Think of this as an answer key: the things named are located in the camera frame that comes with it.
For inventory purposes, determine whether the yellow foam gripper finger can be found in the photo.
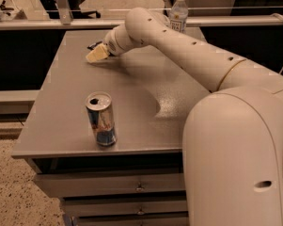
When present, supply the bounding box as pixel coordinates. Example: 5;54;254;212
86;43;110;63

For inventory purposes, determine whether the dark blue rxbar wrapper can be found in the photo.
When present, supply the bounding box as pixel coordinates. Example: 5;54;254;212
87;40;102;51

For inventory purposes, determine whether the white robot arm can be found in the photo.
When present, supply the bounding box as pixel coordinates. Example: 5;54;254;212
86;8;283;226

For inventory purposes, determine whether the red bull can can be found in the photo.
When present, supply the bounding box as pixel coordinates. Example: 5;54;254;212
86;91;117;147

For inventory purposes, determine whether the grey drawer cabinet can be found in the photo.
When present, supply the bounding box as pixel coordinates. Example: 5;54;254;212
12;31;209;226

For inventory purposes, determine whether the clear water bottle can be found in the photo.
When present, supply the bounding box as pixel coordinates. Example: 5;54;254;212
169;0;188;33

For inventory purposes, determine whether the grey metal railing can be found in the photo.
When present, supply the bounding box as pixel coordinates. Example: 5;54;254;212
0;15;283;30

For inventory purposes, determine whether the top grey drawer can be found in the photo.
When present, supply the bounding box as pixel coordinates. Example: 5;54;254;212
34;169;185;198

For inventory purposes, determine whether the grey drawer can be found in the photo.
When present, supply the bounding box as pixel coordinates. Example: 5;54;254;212
76;218;190;226
34;169;185;198
62;195;187;217

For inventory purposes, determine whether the middle grey drawer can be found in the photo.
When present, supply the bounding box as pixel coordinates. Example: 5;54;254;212
62;195;187;217

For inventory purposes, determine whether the bottom grey drawer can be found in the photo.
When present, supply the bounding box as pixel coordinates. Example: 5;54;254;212
76;218;190;226

